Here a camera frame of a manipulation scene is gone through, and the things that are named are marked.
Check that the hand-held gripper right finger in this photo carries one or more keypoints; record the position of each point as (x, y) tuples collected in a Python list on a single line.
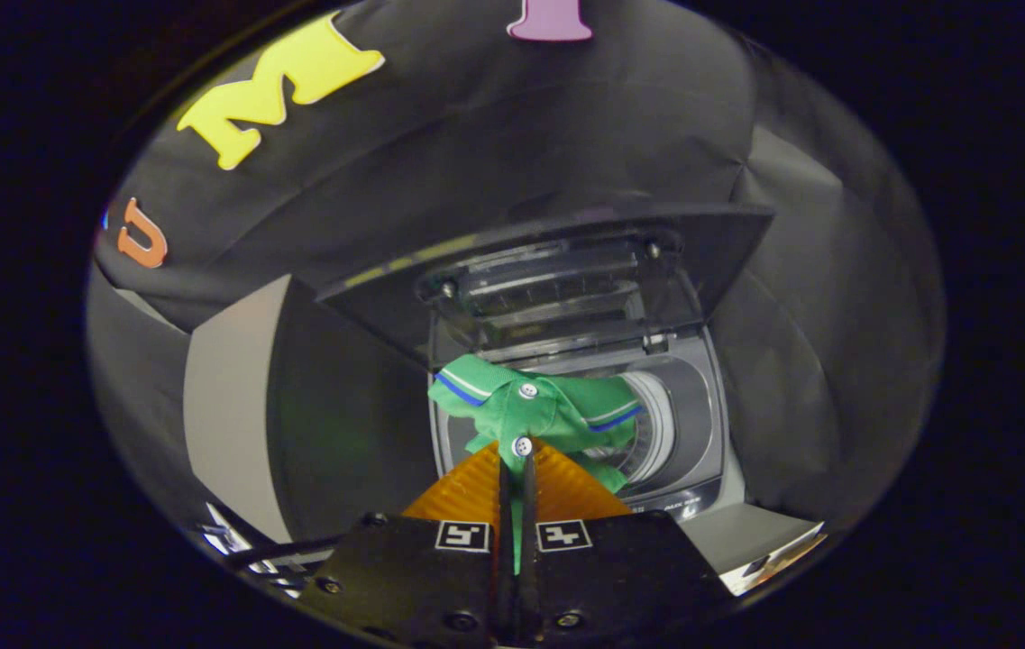
[(620, 577)]

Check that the light grey cabinet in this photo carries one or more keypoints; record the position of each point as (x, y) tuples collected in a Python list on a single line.
[(233, 406)]

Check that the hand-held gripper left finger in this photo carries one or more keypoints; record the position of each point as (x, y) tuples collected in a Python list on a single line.
[(413, 577)]

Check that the green polo shirt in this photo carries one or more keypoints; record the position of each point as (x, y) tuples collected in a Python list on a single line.
[(548, 410)]

